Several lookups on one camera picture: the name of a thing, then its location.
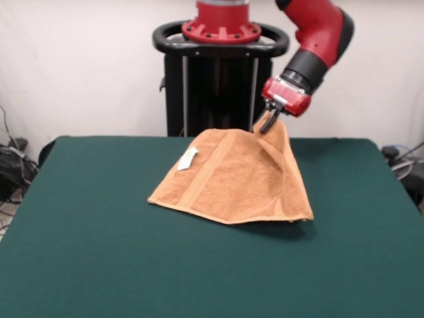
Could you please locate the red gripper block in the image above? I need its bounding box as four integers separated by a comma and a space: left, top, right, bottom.
256, 76, 313, 135

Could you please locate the orange terry towel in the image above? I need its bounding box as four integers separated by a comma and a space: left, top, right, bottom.
147, 112, 314, 225

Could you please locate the grey round stand base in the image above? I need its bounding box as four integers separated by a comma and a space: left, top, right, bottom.
390, 158, 414, 182

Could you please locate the black bulky object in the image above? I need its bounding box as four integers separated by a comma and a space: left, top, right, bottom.
402, 172, 424, 205

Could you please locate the dark green table cloth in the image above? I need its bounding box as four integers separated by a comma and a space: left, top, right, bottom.
0, 134, 424, 318

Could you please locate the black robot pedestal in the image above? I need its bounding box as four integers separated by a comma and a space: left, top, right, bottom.
152, 20, 291, 137

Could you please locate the black cable tangle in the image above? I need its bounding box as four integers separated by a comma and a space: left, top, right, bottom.
0, 105, 40, 205

